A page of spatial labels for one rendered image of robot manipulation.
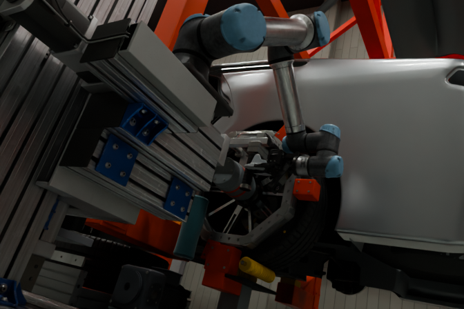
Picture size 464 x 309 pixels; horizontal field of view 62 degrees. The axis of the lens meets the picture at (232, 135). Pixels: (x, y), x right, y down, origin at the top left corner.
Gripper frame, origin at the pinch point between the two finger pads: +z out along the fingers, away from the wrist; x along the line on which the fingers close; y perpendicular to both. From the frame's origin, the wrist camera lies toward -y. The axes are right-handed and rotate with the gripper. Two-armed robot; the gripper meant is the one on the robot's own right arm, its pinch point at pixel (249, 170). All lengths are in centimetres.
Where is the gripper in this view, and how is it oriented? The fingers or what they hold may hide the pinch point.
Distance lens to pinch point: 151.5
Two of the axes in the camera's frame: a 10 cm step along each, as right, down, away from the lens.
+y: 2.4, -8.8, 4.1
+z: -8.5, 0.2, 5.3
